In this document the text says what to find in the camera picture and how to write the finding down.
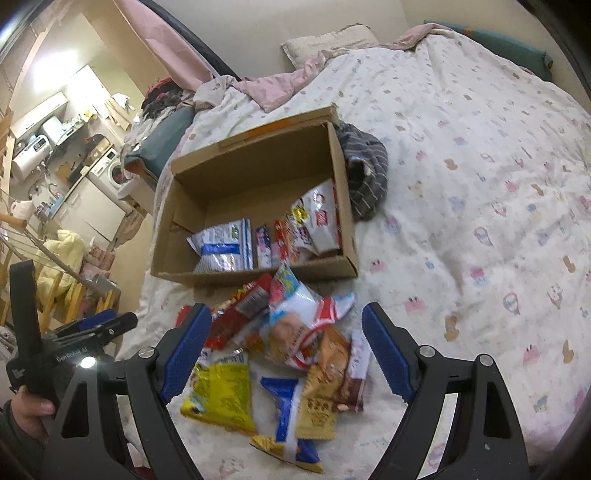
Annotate pink rabbit snack packet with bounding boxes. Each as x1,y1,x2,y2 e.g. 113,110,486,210
256,225,273,269

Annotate white water heater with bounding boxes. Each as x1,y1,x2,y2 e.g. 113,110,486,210
11,135,52,183

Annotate grey blue striped snack bag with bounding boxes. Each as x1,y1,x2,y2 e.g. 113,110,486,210
186,218,253,274

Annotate teal bed bolster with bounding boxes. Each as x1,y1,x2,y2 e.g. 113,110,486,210
423,20,554,82

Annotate white red chip bag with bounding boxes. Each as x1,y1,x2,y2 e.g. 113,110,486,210
288,179,341,256

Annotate teal chair with clothes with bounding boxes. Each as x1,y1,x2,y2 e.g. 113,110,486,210
123,107,194,182

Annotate left hand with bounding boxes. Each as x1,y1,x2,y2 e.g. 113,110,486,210
11,386,55,444

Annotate white washing machine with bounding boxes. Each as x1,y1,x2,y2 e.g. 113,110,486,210
87,147,132,214

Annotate tan kraft snack packet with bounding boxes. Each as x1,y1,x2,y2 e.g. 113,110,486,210
295,325,351,440

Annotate brown chocolate bar packet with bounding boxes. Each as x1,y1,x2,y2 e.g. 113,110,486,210
335,329,372,412

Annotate grey pillow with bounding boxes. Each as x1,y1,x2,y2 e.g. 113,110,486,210
281,24,379,69

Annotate open brown cardboard box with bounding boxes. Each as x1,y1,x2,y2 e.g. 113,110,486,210
150,105,359,287

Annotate dark striped garment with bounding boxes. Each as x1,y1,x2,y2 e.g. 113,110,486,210
335,122,389,222

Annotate blue white snack bag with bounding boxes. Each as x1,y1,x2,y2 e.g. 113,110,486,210
249,377,324,474

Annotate white kitchen cabinet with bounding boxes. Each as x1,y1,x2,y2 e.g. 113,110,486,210
53,178,125,249

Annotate colourful duck snack bag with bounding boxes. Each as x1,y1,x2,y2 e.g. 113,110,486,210
266,263,356,370

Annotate yellow snack bag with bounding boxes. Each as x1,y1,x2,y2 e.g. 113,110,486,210
180,351,257,437

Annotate red snack pouch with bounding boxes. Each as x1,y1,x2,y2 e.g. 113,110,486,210
175,305,197,328

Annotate white patterned duvet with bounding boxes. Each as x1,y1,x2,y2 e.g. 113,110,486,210
115,32,591,480

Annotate pink blanket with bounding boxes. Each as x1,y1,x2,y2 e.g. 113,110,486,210
192,23,442,113

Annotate yellow wooden chair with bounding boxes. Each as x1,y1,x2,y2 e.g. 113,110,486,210
0,211,122,333

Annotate large red snack bag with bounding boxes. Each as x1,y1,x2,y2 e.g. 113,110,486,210
204,274,273,350

